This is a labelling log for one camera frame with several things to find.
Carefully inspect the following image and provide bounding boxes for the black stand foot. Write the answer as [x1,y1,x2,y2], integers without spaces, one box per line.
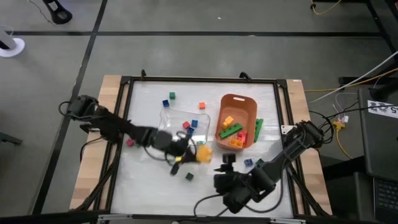
[41,0,73,25]

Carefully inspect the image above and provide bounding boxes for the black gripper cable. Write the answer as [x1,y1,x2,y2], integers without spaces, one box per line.
[193,180,285,217]
[143,130,197,166]

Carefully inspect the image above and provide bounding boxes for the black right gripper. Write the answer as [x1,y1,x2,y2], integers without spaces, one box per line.
[213,153,246,200]

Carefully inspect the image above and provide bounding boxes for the clear plastic bin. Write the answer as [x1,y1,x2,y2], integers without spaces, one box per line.
[159,108,211,147]

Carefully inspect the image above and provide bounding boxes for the silver bracket plate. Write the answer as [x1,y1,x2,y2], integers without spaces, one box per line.
[280,124,295,136]

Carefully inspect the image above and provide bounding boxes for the long green block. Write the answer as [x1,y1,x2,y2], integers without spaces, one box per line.
[219,123,244,139]
[253,118,264,143]

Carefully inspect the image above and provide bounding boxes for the black computer case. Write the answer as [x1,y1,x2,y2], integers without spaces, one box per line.
[357,88,398,224]

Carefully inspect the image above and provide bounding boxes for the black keyboard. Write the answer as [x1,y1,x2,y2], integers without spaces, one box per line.
[373,177,398,223]

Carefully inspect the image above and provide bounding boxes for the white printed label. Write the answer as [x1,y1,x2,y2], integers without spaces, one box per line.
[367,100,398,119]

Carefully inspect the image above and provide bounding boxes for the white round stand base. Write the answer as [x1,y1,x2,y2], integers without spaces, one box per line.
[0,25,26,58]

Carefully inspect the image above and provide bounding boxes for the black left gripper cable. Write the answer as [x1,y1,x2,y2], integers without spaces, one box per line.
[143,130,197,166]

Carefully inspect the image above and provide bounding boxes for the black desk frame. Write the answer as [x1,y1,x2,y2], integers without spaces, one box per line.
[338,0,398,100]

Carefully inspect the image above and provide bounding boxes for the white table sheet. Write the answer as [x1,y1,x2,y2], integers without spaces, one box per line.
[110,81,295,218]

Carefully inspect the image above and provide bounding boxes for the orange floor cable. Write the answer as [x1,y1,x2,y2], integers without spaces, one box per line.
[304,67,398,93]

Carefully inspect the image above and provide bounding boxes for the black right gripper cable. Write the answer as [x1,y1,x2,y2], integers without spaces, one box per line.
[193,180,285,217]

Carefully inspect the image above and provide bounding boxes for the orange plastic bin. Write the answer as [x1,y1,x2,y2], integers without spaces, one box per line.
[215,93,259,151]

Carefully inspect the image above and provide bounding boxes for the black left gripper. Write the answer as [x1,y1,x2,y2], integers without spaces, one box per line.
[167,138,200,177]

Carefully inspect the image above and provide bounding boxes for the white floor cable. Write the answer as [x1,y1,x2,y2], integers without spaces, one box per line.
[307,50,398,105]

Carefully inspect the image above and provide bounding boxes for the black table frame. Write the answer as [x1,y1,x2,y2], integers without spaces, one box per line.
[93,70,332,220]

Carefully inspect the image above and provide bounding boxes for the yellow floor cable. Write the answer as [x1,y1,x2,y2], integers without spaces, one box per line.
[310,0,343,16]

